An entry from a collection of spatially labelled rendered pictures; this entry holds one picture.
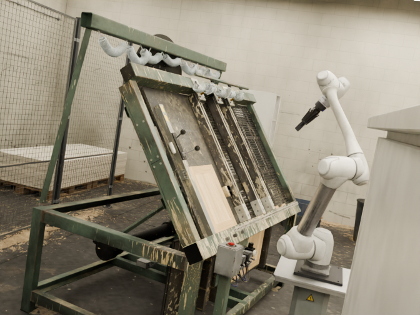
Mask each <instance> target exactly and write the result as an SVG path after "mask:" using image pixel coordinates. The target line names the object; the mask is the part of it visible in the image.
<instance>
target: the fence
mask: <svg viewBox="0 0 420 315"><path fill-rule="evenodd" d="M161 106H163V105H162V104H158V105H157V106H155V109H156V112H157V114H158V116H159V119H160V121H161V124H162V126H163V128H164V131H165V133H166V136H167V138H168V141H169V142H172V143H173V146H174V148H175V150H176V153H175V154H174V155H175V157H176V160H177V163H178V164H179V167H180V170H182V169H184V170H185V172H186V174H187V177H188V179H187V180H185V182H186V184H187V187H188V189H189V192H190V193H191V196H192V199H193V201H194V203H195V206H196V209H197V211H198V213H199V216H200V218H201V221H202V223H203V225H204V228H205V230H206V232H207V235H208V236H211V235H213V234H216V231H215V229H214V226H213V224H212V222H211V219H210V217H209V214H208V212H207V210H206V207H205V205H204V203H203V200H202V198H201V195H200V193H199V191H198V188H197V186H196V183H195V181H194V178H193V175H192V174H191V171H190V169H189V166H188V164H187V162H186V160H182V158H181V155H180V153H179V151H178V148H177V146H176V143H175V142H174V139H173V136H172V134H171V133H174V130H173V128H172V126H171V123H170V121H166V118H165V116H164V115H166V116H167V118H168V115H167V114H166V111H165V109H164V111H165V112H163V110H162V109H161ZM163 108H164V106H163ZM168 120H169V118H168Z"/></svg>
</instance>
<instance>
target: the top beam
mask: <svg viewBox="0 0 420 315"><path fill-rule="evenodd" d="M120 72H121V75H122V77H123V79H124V82H125V83H127V82H128V81H129V80H131V79H133V80H136V83H137V85H138V86H144V87H149V88H154V89H161V90H165V91H171V92H175V93H181V94H187V95H191V94H193V93H195V91H194V90H193V86H194V85H193V83H192V81H191V78H190V77H186V76H181V75H178V74H174V73H171V72H166V71H162V70H159V69H154V68H151V67H147V66H143V65H140V64H135V63H133V62H130V63H129V64H127V65H126V66H124V67H123V68H121V69H120ZM197 81H198V83H199V84H202V85H204V83H206V84H207V85H210V84H209V82H205V81H200V80H197ZM215 86H217V88H218V89H221V90H222V89H223V88H222V86H220V85H217V84H215ZM232 91H236V92H237V94H239V91H238V90H235V89H232ZM243 93H244V94H243V96H244V99H243V100H242V101H236V100H235V99H234V100H232V101H233V102H234V103H235V104H240V105H243V106H247V105H249V104H255V103H256V102H257V101H256V99H255V97H254V95H253V94H250V93H248V92H243ZM204 96H205V98H207V99H209V98H211V97H213V96H214V93H212V94H208V95H207V94H206V93H204Z"/></svg>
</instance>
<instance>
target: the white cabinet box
mask: <svg viewBox="0 0 420 315"><path fill-rule="evenodd" d="M242 91H243V92H246V93H250V94H253V95H254V97H255V99H256V101H257V102H256V103H255V104H253V106H254V108H255V110H256V112H257V115H258V117H259V119H260V122H261V124H262V126H263V128H264V130H265V132H266V135H267V137H268V139H269V142H270V143H271V146H272V147H273V141H274V133H275V130H276V123H277V119H278V112H279V106H280V102H281V96H280V95H278V94H275V93H270V92H262V91H255V90H250V89H249V90H245V89H242Z"/></svg>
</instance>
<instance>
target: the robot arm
mask: <svg viewBox="0 0 420 315"><path fill-rule="evenodd" d="M316 81H317V84H318V86H319V88H320V90H321V92H322V96H321V97H320V98H319V100H318V101H317V102H316V103H315V105H316V106H315V107H313V108H312V109H311V108H310V109H309V111H308V112H307V113H306V114H305V116H304V117H303V118H302V119H301V122H300V123H299V124H298V125H297V126H296V127H295V129H296V131H299V130H300V129H301V128H302V127H303V126H304V125H305V124H306V125H308V124H309V123H310V122H311V121H312V120H314V119H315V118H316V117H318V116H319V113H320V112H321V111H322V112H323V111H324V110H325V109H327V108H329V107H330V106H331V109H332V111H333V113H334V115H335V117H336V120H337V122H338V124H339V127H340V128H341V131H342V134H343V136H344V140H345V143H346V156H347V157H345V156H329V157H325V158H324V159H322V160H321V161H320V162H319V164H318V167H317V170H318V173H319V175H320V180H321V182H320V183H319V186H318V187H317V189H316V192H315V193H314V196H313V197H312V199H311V201H310V203H309V205H308V207H307V209H306V211H305V213H304V215H303V217H302V219H301V221H300V223H299V224H298V226H294V227H292V229H291V230H290V231H288V232H287V233H286V234H285V235H283V236H281V237H280V238H279V240H278V242H277V251H278V253H279V254H280V255H282V256H283V257H284V258H287V259H292V260H304V259H305V260H304V264H303V266H301V269H302V270H304V271H309V272H312V273H316V274H320V275H323V276H326V277H329V270H330V269H331V266H330V265H329V263H330V260H331V256H332V253H333V246H334V241H333V235H332V234H331V232H330V231H329V230H327V229H324V228H321V227H318V228H316V226H317V225H318V222H319V220H320V218H321V217H322V215H323V213H324V211H325V209H326V208H327V206H328V204H329V202H330V200H331V198H332V196H333V194H334V193H335V191H336V189H337V188H339V187H340V186H341V185H342V184H344V183H345V182H346V181H347V180H350V181H352V182H353V183H354V184H355V185H357V186H362V185H365V184H367V183H368V181H369V168H368V164H367V161H366V158H365V157H364V154H363V152H362V150H361V148H360V146H359V144H358V142H357V140H356V137H355V135H354V133H353V130H352V129H351V126H350V124H349V122H348V120H347V118H346V116H345V114H344V112H343V110H342V108H341V105H340V103H339V101H338V100H339V99H340V98H341V97H342V96H344V94H345V93H346V92H347V91H348V89H349V88H350V86H351V84H350V82H349V81H348V80H347V79H346V78H345V77H340V78H337V77H336V76H335V75H334V74H333V73H332V72H330V71H327V70H324V71H321V72H319V73H318V74H317V76H316ZM326 107H327V108H326Z"/></svg>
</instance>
